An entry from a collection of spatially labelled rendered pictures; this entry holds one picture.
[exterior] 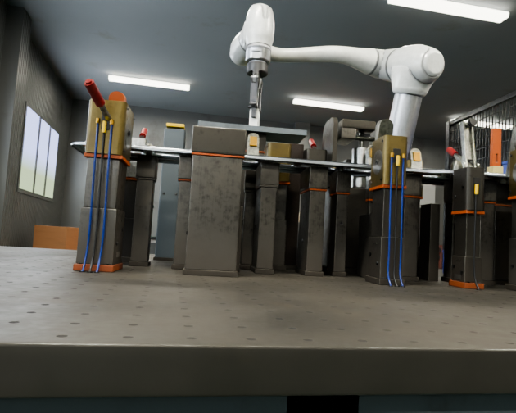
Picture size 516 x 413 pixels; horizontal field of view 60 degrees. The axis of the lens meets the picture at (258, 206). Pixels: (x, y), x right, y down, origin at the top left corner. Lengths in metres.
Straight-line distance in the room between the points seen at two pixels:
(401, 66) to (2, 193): 4.48
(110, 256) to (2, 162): 4.52
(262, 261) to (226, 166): 0.28
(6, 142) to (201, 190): 4.58
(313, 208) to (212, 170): 0.31
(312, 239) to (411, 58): 0.82
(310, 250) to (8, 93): 4.76
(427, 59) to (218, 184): 0.97
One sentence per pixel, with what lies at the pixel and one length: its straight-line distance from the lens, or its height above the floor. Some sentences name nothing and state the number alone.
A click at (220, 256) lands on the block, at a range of 0.99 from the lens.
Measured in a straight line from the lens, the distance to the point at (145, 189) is 1.19.
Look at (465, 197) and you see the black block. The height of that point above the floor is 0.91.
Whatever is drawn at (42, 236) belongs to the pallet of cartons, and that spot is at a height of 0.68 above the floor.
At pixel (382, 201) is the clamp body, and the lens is 1.07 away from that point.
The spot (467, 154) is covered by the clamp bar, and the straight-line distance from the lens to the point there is 1.59.
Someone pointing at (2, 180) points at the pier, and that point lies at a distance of 5.42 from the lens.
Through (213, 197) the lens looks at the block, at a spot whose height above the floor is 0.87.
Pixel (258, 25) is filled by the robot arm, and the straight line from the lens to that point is 1.65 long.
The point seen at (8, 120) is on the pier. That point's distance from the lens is 5.52.
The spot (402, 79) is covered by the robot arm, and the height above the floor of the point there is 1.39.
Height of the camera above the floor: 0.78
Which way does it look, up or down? 4 degrees up
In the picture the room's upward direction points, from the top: 3 degrees clockwise
